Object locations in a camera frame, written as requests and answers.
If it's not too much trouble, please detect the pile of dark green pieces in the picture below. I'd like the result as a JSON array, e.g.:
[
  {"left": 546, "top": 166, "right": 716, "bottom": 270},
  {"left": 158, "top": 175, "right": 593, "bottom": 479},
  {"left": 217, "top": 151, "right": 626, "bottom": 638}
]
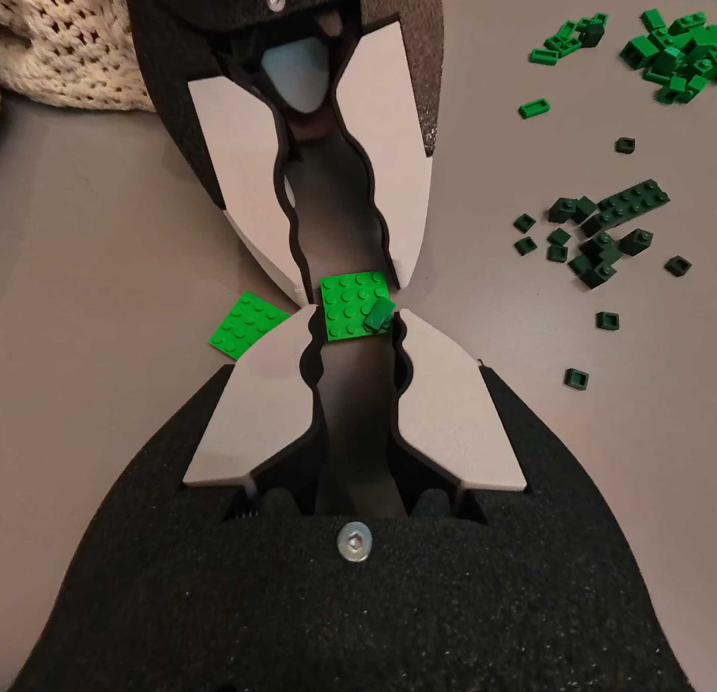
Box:
[{"left": 513, "top": 137, "right": 693, "bottom": 392}]

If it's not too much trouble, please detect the bright green square lego plate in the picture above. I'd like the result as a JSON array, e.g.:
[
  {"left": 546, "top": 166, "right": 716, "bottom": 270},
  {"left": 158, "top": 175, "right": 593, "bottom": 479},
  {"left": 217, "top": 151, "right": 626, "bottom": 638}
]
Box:
[
  {"left": 319, "top": 270, "right": 396, "bottom": 343},
  {"left": 208, "top": 290, "right": 292, "bottom": 362}
]

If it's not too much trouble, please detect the pile of bright green pieces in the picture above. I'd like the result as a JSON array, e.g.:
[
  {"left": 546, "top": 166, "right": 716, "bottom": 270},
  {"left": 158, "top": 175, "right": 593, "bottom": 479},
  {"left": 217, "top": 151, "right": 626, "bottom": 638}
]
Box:
[{"left": 518, "top": 8, "right": 717, "bottom": 119}]

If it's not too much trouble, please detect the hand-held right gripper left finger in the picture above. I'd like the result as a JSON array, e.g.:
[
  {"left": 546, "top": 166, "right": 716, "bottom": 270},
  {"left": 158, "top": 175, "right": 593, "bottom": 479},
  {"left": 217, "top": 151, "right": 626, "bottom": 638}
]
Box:
[{"left": 182, "top": 305, "right": 328, "bottom": 516}]

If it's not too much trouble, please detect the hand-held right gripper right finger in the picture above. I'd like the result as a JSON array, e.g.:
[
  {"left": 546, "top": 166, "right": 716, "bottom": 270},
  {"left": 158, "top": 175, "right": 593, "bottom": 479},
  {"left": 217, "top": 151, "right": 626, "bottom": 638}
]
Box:
[{"left": 392, "top": 308, "right": 528, "bottom": 518}]

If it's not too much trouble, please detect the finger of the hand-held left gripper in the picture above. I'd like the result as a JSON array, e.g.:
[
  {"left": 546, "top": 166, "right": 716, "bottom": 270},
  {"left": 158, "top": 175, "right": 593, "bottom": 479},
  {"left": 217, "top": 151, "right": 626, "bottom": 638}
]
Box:
[
  {"left": 187, "top": 75, "right": 314, "bottom": 306},
  {"left": 332, "top": 19, "right": 436, "bottom": 291}
]

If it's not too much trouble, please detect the dark green long lego plate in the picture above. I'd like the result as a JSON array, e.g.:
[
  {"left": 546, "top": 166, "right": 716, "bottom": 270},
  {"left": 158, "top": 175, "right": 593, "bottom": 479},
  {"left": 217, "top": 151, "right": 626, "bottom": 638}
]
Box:
[{"left": 583, "top": 178, "right": 671, "bottom": 236}]

